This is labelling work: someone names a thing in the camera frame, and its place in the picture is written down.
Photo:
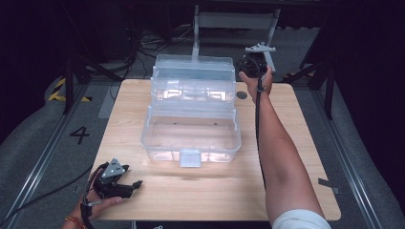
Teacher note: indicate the black tripod stand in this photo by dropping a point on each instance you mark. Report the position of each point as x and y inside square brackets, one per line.
[329, 92]
[69, 82]

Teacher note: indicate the black table grommet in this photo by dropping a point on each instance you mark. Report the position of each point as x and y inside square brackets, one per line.
[241, 94]

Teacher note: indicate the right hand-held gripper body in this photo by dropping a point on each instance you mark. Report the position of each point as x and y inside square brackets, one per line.
[254, 65]

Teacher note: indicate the person's right hand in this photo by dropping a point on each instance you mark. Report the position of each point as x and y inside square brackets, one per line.
[264, 86]

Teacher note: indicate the metal floor rail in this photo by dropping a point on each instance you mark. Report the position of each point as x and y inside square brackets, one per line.
[344, 152]
[41, 159]

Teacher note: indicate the white sleeve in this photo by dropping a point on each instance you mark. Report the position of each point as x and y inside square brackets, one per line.
[301, 220]

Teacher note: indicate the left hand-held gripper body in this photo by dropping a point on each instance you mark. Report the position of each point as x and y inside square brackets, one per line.
[110, 186]

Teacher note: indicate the clear plastic storage box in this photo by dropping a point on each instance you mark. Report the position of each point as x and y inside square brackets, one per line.
[191, 136]

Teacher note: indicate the grey metal stand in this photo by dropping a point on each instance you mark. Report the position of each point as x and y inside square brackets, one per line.
[235, 20]

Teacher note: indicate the grey floor tape piece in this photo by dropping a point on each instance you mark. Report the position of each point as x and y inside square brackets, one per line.
[326, 183]

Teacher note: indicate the person's left hand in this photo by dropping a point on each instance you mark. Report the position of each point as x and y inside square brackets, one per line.
[95, 206]

